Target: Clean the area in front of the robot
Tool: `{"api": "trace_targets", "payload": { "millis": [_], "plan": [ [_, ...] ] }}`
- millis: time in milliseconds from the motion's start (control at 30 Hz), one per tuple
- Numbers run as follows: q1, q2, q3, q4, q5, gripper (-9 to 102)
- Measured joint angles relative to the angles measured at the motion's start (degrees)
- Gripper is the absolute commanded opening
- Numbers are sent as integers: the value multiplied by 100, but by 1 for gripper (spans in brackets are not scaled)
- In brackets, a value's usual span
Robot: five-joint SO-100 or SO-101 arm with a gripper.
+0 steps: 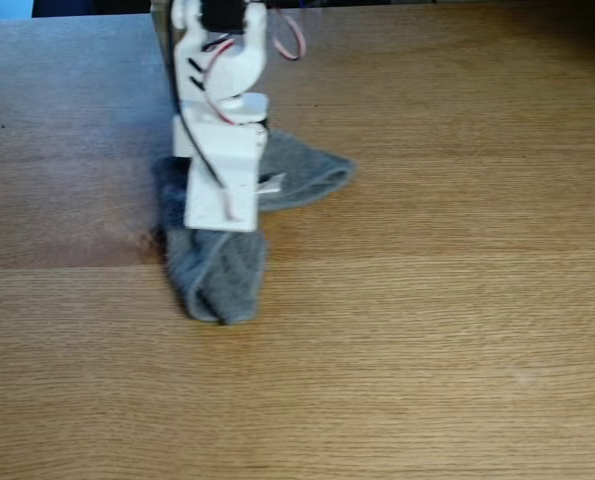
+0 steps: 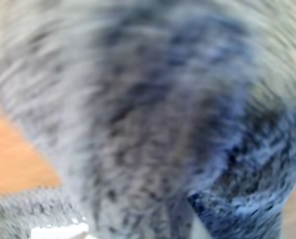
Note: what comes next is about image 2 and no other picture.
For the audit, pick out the grey microfibre cloth with label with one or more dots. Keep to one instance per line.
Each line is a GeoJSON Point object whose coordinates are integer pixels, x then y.
{"type": "Point", "coordinates": [147, 99]}

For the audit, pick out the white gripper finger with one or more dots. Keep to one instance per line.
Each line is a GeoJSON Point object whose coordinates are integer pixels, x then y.
{"type": "Point", "coordinates": [200, 230]}

